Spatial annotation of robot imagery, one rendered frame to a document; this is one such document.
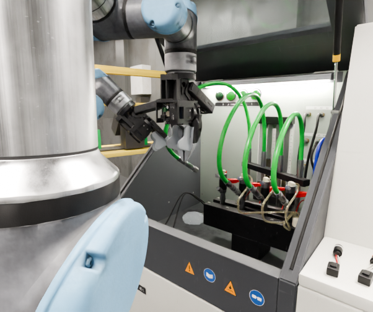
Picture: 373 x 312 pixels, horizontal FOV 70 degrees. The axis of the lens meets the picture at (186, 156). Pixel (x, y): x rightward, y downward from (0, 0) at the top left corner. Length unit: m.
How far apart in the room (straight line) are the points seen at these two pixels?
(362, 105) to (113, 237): 0.77
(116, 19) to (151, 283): 0.79
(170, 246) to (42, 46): 0.74
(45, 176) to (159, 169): 1.00
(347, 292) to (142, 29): 0.64
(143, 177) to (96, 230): 0.94
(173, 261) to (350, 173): 0.56
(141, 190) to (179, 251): 0.37
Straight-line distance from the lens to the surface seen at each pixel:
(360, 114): 0.85
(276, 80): 1.14
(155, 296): 1.01
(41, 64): 0.18
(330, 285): 0.65
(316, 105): 1.12
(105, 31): 0.60
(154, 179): 1.15
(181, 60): 0.63
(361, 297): 0.65
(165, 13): 0.53
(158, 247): 0.90
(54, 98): 0.18
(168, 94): 0.62
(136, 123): 0.91
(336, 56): 0.89
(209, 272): 0.79
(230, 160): 1.28
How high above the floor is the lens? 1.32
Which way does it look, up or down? 10 degrees down
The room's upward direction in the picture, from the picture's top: straight up
